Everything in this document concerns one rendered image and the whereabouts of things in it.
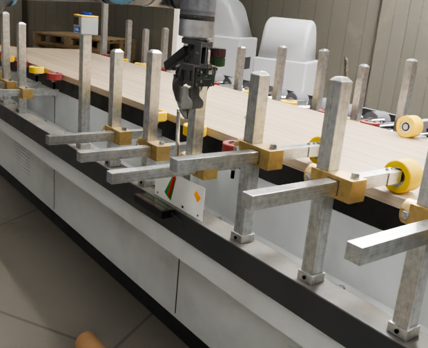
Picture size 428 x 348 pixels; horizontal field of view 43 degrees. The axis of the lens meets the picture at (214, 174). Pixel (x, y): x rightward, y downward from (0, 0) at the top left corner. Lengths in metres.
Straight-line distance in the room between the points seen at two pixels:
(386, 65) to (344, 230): 5.30
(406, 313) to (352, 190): 0.26
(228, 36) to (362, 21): 1.58
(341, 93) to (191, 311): 1.22
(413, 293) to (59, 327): 1.59
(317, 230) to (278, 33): 4.36
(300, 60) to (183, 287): 3.62
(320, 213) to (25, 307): 1.60
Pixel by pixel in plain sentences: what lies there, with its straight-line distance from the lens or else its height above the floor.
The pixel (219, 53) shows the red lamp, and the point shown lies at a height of 1.17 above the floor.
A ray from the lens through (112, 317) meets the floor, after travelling 2.42.
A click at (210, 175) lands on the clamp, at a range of 1.54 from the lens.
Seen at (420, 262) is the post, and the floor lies 0.87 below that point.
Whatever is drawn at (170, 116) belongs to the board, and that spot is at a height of 0.89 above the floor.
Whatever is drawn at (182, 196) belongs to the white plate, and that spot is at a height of 0.74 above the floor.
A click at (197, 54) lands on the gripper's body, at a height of 1.17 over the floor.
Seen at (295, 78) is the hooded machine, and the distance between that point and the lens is 5.39.
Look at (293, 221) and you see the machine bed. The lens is 1.60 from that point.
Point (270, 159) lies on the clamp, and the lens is 1.31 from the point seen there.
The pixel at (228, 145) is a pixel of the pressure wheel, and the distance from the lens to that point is 1.60.
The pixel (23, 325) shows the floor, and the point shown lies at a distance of 2.40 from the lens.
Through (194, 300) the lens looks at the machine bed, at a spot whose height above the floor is 0.24.
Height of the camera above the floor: 1.28
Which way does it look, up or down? 17 degrees down
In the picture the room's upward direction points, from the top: 5 degrees clockwise
